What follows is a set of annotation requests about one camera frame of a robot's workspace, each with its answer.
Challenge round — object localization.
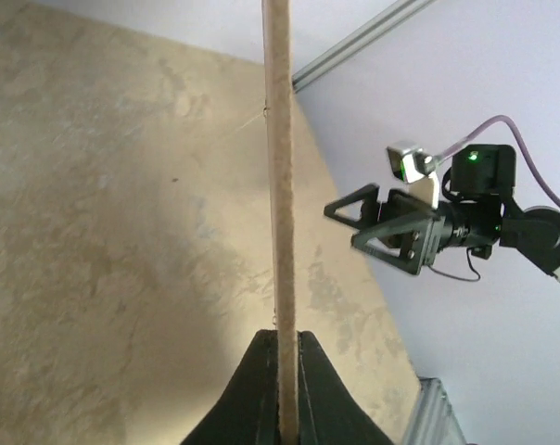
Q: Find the aluminium rail platform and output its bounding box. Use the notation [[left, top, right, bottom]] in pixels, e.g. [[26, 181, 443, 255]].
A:
[[401, 377, 467, 445]]

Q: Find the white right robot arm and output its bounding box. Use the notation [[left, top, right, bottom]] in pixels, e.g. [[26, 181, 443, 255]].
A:
[[324, 144, 560, 283]]

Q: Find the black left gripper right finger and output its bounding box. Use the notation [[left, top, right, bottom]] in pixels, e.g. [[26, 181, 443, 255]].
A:
[[299, 331, 391, 445]]

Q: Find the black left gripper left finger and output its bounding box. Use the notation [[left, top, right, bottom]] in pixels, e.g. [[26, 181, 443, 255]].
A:
[[183, 329, 279, 445]]

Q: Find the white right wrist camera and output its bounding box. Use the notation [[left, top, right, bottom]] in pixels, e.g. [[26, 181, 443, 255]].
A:
[[386, 141, 440, 209]]

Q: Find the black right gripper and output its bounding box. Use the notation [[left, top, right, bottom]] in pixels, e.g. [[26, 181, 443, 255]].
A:
[[324, 184, 502, 275]]

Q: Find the brown cardboard backing board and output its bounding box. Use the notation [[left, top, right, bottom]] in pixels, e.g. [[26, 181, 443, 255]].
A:
[[261, 1, 299, 444]]

